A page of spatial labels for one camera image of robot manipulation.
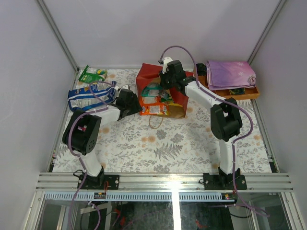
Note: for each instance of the green Fox's candy bag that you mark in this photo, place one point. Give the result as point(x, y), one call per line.
point(90, 75)

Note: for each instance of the blue grey cable duct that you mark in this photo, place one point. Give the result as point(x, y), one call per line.
point(140, 196)

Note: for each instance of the teal green snack packet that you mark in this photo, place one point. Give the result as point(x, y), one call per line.
point(154, 93)

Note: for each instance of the blue white snack packet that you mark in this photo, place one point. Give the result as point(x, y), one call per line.
point(88, 98)

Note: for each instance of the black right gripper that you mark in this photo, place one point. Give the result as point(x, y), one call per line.
point(163, 75)

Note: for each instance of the purple princess print cloth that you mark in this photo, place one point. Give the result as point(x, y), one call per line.
point(230, 75)

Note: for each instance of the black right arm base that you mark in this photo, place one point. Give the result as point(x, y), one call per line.
point(223, 181)

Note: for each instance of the orange wooden compartment tray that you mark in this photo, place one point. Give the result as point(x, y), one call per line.
point(250, 93)

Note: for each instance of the yellow snack packet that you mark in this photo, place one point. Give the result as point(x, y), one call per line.
point(178, 103)

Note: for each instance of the red brown paper bag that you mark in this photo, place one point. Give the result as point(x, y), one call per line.
point(149, 74)

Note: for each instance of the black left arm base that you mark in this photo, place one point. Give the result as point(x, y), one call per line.
point(101, 182)

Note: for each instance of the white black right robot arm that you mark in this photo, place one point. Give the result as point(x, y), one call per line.
point(225, 119)

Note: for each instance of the orange Fox's candy bag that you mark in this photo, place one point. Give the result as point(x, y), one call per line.
point(155, 109)

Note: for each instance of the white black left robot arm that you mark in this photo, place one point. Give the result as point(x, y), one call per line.
point(81, 134)

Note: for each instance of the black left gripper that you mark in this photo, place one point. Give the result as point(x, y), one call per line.
point(134, 108)

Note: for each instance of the dark green gold packet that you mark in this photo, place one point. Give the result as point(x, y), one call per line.
point(237, 91)

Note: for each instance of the dark packet in tray corner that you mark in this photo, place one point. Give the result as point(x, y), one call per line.
point(201, 69)

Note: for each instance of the aluminium front rail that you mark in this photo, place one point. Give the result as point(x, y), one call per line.
point(158, 182)

